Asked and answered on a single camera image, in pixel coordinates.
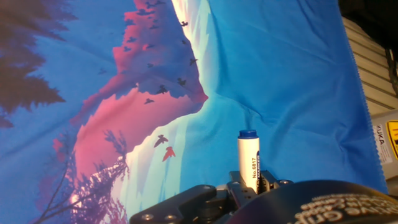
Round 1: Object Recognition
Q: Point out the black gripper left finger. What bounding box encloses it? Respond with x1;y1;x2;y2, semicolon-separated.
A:
129;170;259;224

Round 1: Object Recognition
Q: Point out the blue landscape printed cloth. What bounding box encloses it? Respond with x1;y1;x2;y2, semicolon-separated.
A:
0;0;389;224

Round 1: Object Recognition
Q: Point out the white marker pen blue cap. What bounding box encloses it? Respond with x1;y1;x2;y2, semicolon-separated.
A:
237;129;261;194

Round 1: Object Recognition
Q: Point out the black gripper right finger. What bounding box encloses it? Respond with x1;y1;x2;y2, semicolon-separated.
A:
257;169;293;194

